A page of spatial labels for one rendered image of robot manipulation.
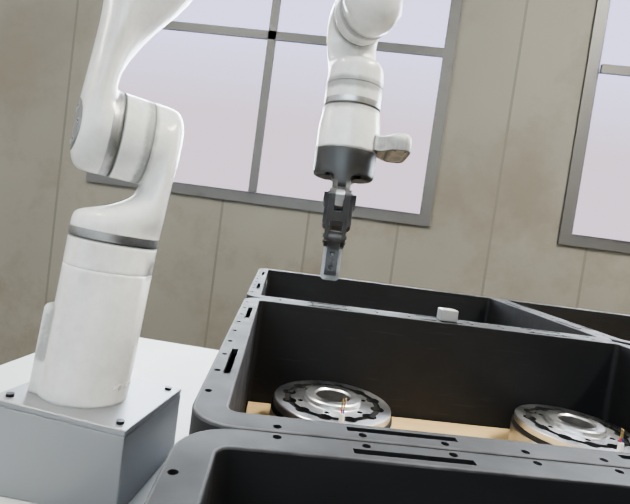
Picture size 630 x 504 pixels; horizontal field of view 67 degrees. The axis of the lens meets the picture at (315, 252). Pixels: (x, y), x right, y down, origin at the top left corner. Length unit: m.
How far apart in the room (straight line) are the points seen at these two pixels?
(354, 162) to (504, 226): 1.69
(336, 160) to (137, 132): 0.22
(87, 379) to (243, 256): 1.68
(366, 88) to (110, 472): 0.49
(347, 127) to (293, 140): 1.60
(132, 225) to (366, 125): 0.28
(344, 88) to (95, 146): 0.28
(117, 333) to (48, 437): 0.11
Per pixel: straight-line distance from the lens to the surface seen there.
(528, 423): 0.48
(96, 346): 0.54
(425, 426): 0.50
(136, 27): 0.56
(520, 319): 0.75
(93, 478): 0.55
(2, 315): 2.75
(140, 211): 0.53
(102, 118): 0.52
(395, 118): 2.16
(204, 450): 0.17
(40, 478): 0.58
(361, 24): 0.60
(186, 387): 0.89
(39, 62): 2.71
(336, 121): 0.57
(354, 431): 0.20
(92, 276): 0.53
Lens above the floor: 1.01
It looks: 3 degrees down
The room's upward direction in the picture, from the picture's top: 8 degrees clockwise
